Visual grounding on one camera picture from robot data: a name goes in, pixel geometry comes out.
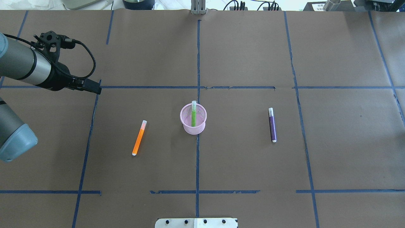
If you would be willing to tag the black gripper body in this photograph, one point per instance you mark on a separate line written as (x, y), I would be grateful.
(59, 78)

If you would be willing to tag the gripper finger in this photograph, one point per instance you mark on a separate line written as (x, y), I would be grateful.
(91, 86)

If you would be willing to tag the orange highlighter pen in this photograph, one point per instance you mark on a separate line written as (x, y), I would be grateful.
(139, 138)

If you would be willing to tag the green highlighter pen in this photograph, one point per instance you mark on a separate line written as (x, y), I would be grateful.
(193, 113)

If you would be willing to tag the purple highlighter pen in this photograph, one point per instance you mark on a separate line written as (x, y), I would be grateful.
(272, 125)

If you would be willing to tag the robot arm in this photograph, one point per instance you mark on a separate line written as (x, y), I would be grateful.
(37, 64)

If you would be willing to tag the pink mesh pen holder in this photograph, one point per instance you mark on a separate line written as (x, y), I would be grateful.
(201, 118)

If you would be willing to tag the blue saucepan with lid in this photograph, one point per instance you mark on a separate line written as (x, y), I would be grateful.
(139, 4)

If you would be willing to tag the steel cup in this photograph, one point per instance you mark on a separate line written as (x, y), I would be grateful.
(331, 5)

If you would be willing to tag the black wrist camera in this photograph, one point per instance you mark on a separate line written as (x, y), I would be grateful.
(50, 43)

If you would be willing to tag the aluminium frame post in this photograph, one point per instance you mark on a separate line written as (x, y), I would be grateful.
(198, 7)

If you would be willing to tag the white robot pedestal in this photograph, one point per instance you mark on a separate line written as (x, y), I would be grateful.
(197, 223)

